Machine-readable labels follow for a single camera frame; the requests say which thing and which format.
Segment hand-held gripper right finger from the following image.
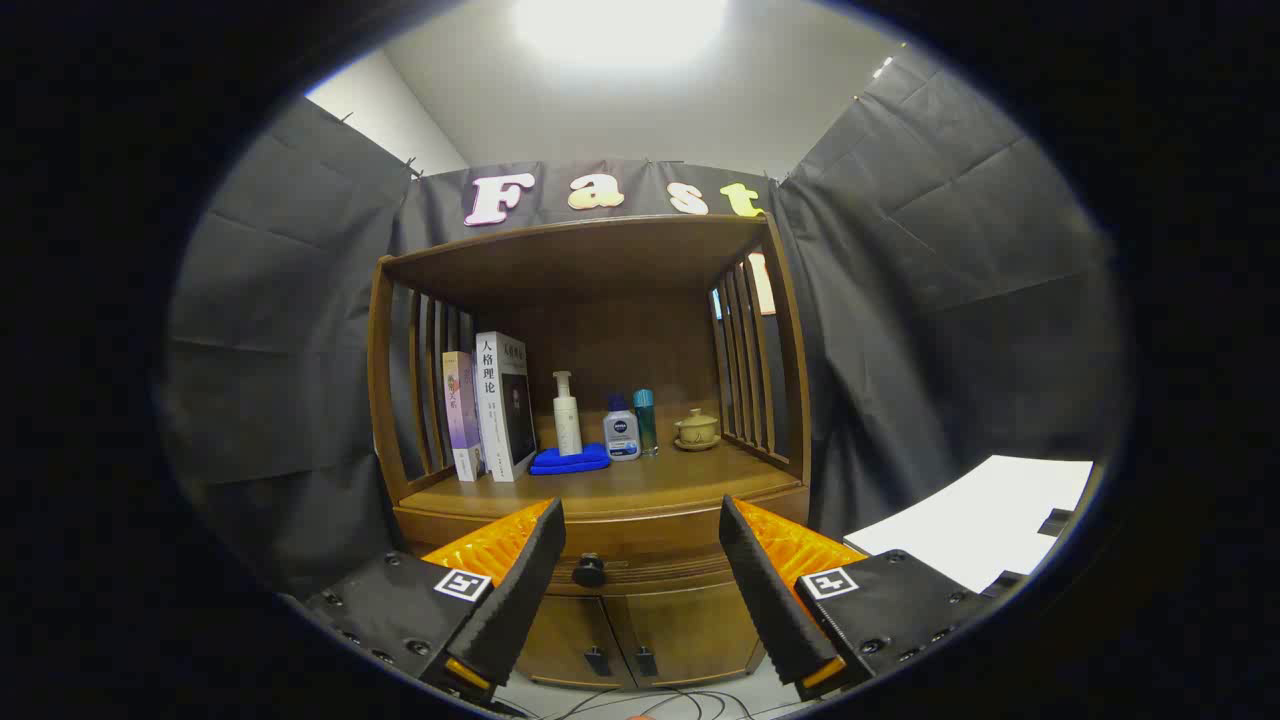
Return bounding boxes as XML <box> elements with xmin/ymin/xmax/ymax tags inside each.
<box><xmin>719</xmin><ymin>495</ymin><xmax>1001</xmax><ymax>701</ymax></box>

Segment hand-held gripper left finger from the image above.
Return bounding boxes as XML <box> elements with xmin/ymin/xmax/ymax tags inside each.
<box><xmin>300</xmin><ymin>498</ymin><xmax>567</xmax><ymax>701</ymax></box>

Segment brown wooden drawer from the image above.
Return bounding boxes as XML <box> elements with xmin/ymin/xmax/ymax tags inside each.
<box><xmin>393</xmin><ymin>488</ymin><xmax>811</xmax><ymax>599</ymax></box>

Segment wooden cabinet door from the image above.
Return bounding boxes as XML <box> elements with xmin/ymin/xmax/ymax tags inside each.
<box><xmin>603</xmin><ymin>585</ymin><xmax>766</xmax><ymax>689</ymax></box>
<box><xmin>515</xmin><ymin>595</ymin><xmax>638</xmax><ymax>689</ymax></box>

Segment wooden countertop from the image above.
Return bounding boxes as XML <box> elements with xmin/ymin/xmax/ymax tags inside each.
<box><xmin>398</xmin><ymin>440</ymin><xmax>803</xmax><ymax>521</ymax></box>

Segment brown wooden cabinet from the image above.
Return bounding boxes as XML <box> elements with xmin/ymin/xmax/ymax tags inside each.
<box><xmin>366</xmin><ymin>212</ymin><xmax>813</xmax><ymax>691</ymax></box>

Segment blue folded cloth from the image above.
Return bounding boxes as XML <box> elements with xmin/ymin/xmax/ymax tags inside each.
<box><xmin>529</xmin><ymin>443</ymin><xmax>612</xmax><ymax>476</ymax></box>

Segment white pump bottle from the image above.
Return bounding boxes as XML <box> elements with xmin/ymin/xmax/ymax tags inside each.
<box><xmin>552</xmin><ymin>371</ymin><xmax>583</xmax><ymax>457</ymax></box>

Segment thick white book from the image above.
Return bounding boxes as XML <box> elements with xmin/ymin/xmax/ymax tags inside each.
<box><xmin>474</xmin><ymin>331</ymin><xmax>539</xmax><ymax>483</ymax></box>

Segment purple book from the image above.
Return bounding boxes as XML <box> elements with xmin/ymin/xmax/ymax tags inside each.
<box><xmin>442</xmin><ymin>350</ymin><xmax>485</xmax><ymax>483</ymax></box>

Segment white bottle with blue cap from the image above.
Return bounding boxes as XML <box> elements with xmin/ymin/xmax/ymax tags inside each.
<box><xmin>602</xmin><ymin>394</ymin><xmax>642</xmax><ymax>462</ymax></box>

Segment yellow lidded teacup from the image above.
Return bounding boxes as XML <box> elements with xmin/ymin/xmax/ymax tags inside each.
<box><xmin>673</xmin><ymin>408</ymin><xmax>721</xmax><ymax>452</ymax></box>

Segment white table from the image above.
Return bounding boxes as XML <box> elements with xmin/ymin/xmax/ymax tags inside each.
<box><xmin>843</xmin><ymin>455</ymin><xmax>1096</xmax><ymax>593</ymax></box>

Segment black backdrop cloth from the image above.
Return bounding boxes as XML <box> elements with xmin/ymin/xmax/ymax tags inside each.
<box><xmin>160</xmin><ymin>45</ymin><xmax>1131</xmax><ymax>601</ymax></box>

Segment black floor cables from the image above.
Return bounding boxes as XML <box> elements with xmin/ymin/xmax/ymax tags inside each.
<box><xmin>500</xmin><ymin>685</ymin><xmax>771</xmax><ymax>720</ymax></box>

